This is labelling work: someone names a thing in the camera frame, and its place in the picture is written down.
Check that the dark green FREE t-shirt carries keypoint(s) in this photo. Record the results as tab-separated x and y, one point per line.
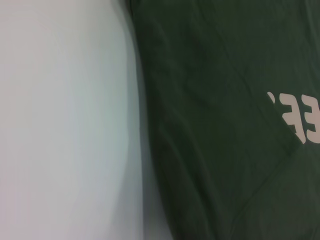
212	125

